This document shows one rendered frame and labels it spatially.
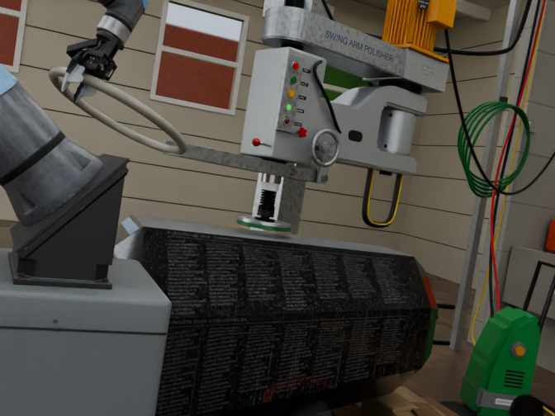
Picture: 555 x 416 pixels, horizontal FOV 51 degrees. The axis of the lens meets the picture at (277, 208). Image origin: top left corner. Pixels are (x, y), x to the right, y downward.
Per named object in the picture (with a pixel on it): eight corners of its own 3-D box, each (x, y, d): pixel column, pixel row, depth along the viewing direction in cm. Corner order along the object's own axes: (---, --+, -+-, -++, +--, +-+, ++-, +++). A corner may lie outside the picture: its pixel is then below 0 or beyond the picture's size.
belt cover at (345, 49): (401, 101, 291) (407, 67, 290) (443, 100, 271) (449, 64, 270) (245, 50, 231) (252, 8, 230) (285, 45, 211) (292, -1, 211)
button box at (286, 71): (288, 133, 221) (300, 58, 220) (292, 133, 219) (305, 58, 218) (272, 129, 216) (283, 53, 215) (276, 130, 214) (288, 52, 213)
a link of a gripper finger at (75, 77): (69, 89, 161) (90, 66, 165) (54, 83, 163) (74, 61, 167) (74, 96, 164) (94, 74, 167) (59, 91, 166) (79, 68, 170)
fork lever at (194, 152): (300, 181, 254) (302, 169, 254) (330, 185, 239) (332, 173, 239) (158, 153, 211) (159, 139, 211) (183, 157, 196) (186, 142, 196)
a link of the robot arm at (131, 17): (116, -19, 175) (142, 3, 181) (95, 15, 173) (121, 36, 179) (130, -23, 168) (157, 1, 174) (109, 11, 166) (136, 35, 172)
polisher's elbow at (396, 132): (360, 149, 271) (367, 107, 270) (382, 155, 285) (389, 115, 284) (395, 153, 258) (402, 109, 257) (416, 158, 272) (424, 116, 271)
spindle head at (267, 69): (304, 172, 256) (320, 71, 254) (339, 177, 239) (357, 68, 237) (237, 161, 234) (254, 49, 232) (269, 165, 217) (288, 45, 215)
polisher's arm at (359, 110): (380, 193, 287) (396, 94, 284) (417, 199, 269) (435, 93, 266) (261, 174, 241) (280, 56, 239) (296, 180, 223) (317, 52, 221)
